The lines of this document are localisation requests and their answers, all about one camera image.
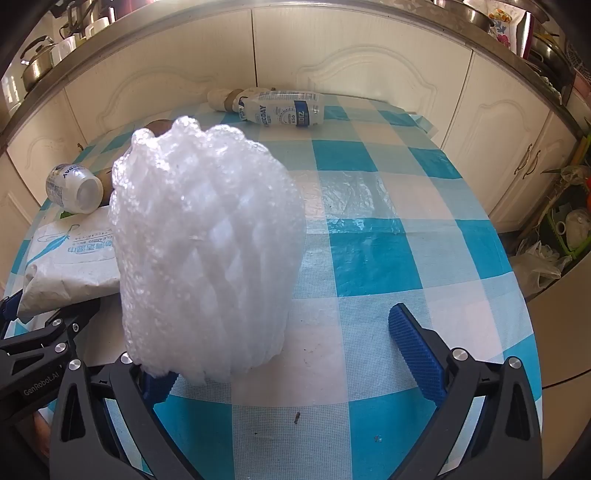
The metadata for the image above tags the small white plastic bottle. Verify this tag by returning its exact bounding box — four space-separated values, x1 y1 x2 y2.
45 162 105 215

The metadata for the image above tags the white plastic bag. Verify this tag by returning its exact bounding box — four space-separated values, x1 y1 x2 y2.
510 240 573 301

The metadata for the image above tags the white cabinet door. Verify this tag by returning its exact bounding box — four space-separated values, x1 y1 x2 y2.
64 8 257 155
443 48 557 232
4 90 88 199
489 108 583 234
252 7 476 121

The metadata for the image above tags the steel pot with lid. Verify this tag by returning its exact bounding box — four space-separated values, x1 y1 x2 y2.
18 36 58 90

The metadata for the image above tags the blue white checked tablecloth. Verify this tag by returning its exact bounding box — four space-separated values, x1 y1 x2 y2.
2 95 543 480

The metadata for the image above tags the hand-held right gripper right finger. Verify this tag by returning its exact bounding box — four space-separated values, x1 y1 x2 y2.
388 302 544 480

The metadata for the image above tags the steel kitchen countertop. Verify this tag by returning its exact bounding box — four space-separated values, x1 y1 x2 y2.
0 0 591 153

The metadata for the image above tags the white blue plastic packet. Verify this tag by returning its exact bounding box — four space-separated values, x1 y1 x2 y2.
16 210 123 319

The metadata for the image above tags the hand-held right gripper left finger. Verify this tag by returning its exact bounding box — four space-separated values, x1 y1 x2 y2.
48 351 206 480

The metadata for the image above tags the white mug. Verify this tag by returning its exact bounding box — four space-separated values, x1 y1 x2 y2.
51 34 79 63

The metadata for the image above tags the taped white cloth roll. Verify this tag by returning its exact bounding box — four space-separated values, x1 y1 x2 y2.
206 88 245 114

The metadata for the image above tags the white teapot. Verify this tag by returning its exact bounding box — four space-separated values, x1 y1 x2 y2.
554 209 591 250

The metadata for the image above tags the steel basin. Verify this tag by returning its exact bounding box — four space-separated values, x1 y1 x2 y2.
431 0 495 26

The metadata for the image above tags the clear plastic bottle blue label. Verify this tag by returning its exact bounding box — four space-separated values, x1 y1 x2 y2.
235 89 326 132

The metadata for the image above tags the floral cloth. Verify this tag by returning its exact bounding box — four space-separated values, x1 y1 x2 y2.
487 2 532 54

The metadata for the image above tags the green dish rack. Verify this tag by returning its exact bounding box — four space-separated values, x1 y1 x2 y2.
540 134 591 264

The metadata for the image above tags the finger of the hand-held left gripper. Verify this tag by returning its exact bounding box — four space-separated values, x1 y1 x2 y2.
0 290 24 326
0 298 102 371

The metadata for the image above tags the white foam fruit net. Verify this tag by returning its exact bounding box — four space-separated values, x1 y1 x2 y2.
110 116 306 385

